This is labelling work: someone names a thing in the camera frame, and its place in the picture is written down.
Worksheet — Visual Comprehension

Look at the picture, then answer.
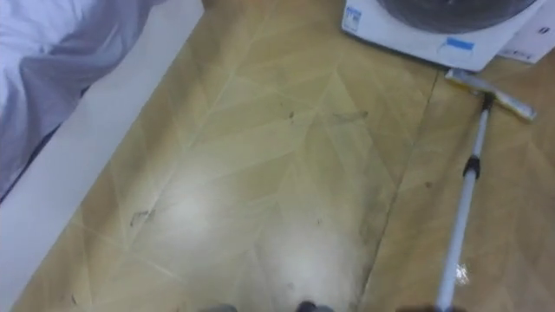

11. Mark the white washing machine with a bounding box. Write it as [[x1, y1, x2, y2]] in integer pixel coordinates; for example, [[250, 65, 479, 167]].
[[340, 0, 548, 73]]

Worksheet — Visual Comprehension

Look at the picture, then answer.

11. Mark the grey bed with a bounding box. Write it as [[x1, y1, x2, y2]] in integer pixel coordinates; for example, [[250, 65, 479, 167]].
[[0, 0, 206, 312]]

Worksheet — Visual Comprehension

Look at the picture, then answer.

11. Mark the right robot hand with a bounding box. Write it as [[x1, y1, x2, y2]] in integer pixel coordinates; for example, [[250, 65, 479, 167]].
[[396, 304, 467, 312]]

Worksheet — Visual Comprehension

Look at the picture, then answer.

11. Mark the mop with silver pole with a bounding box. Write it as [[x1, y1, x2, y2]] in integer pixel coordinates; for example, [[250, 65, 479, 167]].
[[434, 68, 538, 312]]

